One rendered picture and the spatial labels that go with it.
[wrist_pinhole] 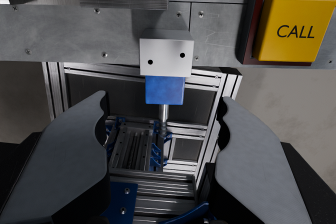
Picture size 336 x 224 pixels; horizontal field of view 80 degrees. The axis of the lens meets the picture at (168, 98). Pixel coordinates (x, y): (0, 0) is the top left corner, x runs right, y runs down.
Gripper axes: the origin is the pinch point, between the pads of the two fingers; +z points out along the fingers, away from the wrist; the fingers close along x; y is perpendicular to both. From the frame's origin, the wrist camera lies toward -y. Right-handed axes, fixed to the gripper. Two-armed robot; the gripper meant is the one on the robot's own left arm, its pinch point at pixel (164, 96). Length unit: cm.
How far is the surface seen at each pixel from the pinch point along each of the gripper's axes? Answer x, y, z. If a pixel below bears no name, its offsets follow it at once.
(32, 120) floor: -80, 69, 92
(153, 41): -1.2, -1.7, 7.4
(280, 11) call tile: 10.4, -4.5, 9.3
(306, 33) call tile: 13.5, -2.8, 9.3
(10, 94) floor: -88, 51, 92
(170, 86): 0.6, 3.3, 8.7
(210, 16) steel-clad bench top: 4.7, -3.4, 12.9
